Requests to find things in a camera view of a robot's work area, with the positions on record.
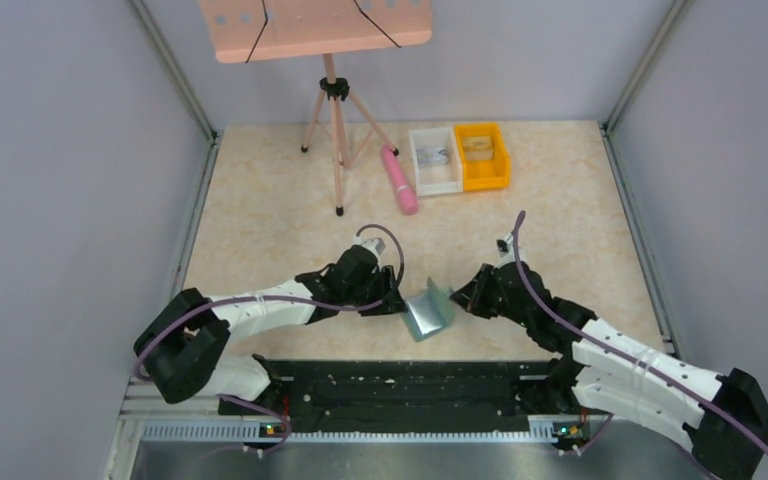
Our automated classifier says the green card holder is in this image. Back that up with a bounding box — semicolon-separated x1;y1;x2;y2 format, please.
401;277;456;342

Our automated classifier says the silver credit card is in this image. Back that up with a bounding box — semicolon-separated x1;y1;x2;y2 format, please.
416;146;450;168

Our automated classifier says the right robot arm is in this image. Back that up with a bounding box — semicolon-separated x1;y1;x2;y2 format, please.
450;261;768;479

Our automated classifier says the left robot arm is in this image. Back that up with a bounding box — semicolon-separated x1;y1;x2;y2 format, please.
133;244;406;404

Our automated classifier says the tan card in yellow bin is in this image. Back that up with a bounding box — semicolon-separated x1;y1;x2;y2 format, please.
461;135;494;162

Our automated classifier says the pink cylindrical tube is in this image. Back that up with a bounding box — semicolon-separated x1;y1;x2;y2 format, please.
380;145;419;215

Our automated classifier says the yellow plastic bin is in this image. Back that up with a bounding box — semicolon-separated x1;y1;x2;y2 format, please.
454;122;511;192

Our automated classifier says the white plastic bin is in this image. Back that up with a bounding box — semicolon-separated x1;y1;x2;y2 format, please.
408;127;464;197

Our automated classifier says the pink music stand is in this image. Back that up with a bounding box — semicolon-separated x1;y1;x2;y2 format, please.
199;0;433;216

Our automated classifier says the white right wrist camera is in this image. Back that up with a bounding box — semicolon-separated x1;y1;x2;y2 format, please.
496;233;524;265

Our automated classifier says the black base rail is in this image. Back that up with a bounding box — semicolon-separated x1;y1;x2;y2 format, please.
254;359;597;434

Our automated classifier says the aluminium frame profile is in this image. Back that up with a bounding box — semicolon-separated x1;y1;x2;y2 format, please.
120;382;564;447

